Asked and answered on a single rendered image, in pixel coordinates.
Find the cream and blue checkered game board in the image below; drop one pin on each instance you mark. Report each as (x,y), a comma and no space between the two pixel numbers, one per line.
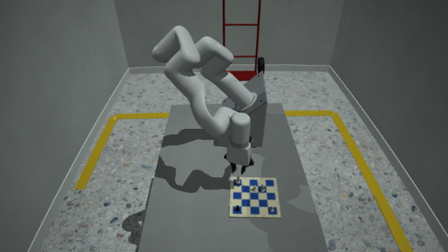
(254,204)

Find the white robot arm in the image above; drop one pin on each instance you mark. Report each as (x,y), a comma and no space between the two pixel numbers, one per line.
(182,56)

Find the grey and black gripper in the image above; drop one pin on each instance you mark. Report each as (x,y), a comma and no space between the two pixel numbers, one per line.
(239,156)

